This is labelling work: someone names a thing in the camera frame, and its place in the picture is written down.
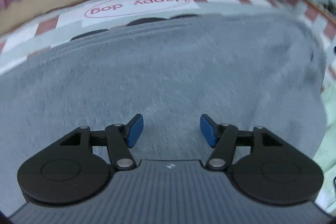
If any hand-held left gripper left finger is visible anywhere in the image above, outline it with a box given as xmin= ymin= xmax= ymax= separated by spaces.
xmin=59 ymin=114 xmax=144 ymax=171

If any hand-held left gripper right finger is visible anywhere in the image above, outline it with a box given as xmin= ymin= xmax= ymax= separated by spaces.
xmin=200 ymin=114 xmax=285 ymax=172

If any grey fleece garment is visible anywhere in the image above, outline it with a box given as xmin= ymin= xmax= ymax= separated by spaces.
xmin=0 ymin=13 xmax=328 ymax=218

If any checked printed blanket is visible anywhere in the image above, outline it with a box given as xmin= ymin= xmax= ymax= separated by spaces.
xmin=0 ymin=0 xmax=336 ymax=98

